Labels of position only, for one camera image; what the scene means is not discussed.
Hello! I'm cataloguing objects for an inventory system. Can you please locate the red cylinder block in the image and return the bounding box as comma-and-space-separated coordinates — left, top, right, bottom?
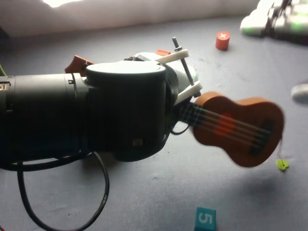
215, 31, 231, 51

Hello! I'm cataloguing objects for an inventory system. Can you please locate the orange ukulele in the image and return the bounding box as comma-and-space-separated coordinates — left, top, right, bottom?
64, 55, 285, 168

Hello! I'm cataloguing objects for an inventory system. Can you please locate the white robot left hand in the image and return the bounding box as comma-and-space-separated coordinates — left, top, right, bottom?
124, 51, 199, 97

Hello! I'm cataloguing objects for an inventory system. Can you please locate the black camera cable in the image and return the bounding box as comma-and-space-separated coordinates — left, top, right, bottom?
0, 151, 111, 231

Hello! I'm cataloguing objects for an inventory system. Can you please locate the white fabric backdrop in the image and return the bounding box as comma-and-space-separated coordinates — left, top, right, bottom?
0, 0, 265, 38

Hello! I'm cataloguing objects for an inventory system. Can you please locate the small yellow-green plastic piece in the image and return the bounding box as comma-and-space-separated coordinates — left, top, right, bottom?
275, 136, 291, 172

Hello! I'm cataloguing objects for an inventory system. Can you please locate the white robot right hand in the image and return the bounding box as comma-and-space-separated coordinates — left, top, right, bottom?
240, 7, 269, 38

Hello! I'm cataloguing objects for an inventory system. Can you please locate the blue number five block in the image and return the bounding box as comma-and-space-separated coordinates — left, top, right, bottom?
194, 206, 217, 231

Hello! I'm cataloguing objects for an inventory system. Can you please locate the grey table cloth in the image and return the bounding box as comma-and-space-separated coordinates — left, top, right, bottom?
0, 14, 308, 231

